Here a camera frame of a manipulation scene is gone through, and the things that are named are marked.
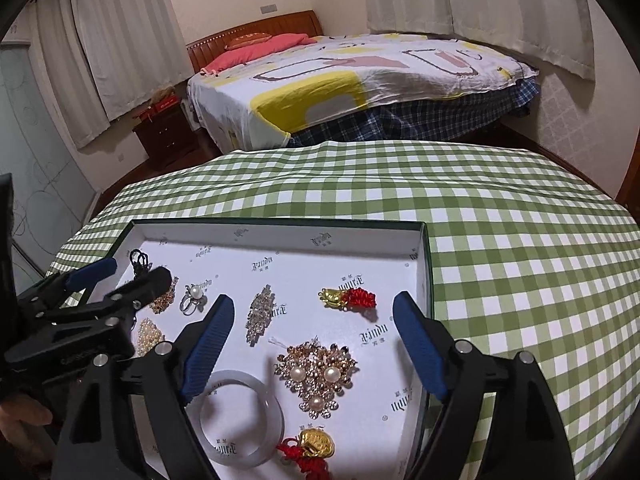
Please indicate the gold ingot red knot charm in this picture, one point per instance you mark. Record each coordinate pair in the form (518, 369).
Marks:
(312, 442)

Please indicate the red pillow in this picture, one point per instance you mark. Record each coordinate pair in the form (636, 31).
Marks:
(255, 50)

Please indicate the gold charm with red knot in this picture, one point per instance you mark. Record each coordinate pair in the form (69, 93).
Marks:
(332, 294)

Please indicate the white jade bangle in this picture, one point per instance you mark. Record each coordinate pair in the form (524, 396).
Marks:
(240, 377)

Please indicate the small pink rhinestone brooch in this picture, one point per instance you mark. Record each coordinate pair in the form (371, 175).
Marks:
(164, 302)

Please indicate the person's left hand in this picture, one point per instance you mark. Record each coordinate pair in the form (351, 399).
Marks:
(25, 415)

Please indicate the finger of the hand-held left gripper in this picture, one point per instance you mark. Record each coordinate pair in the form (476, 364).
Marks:
(150, 282)
(92, 275)

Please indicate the wooden bed headboard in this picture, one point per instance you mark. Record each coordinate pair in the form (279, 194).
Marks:
(210, 42)

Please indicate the red box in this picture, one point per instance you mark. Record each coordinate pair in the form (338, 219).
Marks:
(160, 105)

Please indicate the blue plaid bed sheet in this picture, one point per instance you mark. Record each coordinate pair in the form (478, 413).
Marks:
(425, 115)

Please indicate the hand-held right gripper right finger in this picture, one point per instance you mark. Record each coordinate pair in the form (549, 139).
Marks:
(420, 350)

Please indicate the brown wooden door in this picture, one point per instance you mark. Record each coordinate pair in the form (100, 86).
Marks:
(631, 175)

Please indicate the green checked tablecloth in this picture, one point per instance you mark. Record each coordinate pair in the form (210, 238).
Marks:
(500, 260)

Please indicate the orange pillow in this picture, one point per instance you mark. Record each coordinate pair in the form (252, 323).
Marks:
(247, 40)

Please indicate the frosted glass door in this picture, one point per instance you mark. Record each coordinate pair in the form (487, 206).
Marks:
(35, 160)

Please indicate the dark wooden nightstand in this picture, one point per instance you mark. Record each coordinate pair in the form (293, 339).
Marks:
(167, 135)

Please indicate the gold pearl flower brooch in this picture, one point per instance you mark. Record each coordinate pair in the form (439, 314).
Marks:
(315, 375)

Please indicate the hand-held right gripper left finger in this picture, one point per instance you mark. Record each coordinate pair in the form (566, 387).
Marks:
(207, 350)

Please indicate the silver crystal brooch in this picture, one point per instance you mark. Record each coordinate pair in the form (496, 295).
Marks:
(260, 310)

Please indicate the bed with patterned cover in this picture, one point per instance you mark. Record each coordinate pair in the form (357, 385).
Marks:
(350, 75)

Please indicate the cream curtain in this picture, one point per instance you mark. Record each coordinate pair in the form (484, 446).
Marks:
(65, 70)
(130, 30)
(405, 0)
(520, 15)

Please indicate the dark green cardboard box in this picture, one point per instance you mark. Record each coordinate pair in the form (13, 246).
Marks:
(300, 260)

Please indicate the wall outlet panel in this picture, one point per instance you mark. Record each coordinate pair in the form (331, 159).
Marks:
(268, 8)

